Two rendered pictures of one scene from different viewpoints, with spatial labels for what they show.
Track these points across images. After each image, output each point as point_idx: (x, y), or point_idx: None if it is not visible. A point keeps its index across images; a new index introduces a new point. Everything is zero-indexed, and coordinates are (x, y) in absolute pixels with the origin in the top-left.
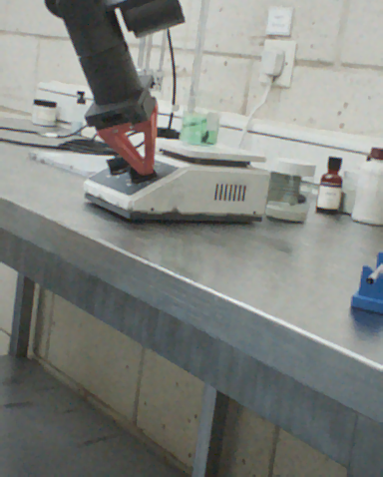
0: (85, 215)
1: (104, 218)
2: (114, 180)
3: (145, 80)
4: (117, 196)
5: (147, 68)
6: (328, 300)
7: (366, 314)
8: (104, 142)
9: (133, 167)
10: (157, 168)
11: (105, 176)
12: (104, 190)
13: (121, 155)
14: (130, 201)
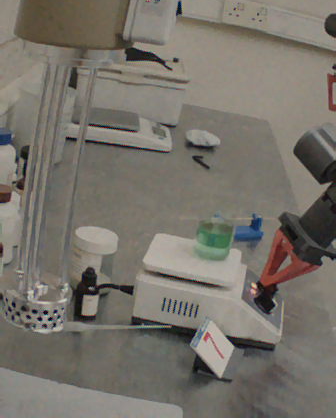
0: (302, 327)
1: (292, 322)
2: (274, 310)
3: (293, 215)
4: (282, 309)
5: (43, 278)
6: (266, 241)
7: (263, 234)
8: (310, 272)
9: (278, 284)
10: (252, 281)
11: (273, 317)
12: (281, 319)
13: (292, 278)
14: (282, 300)
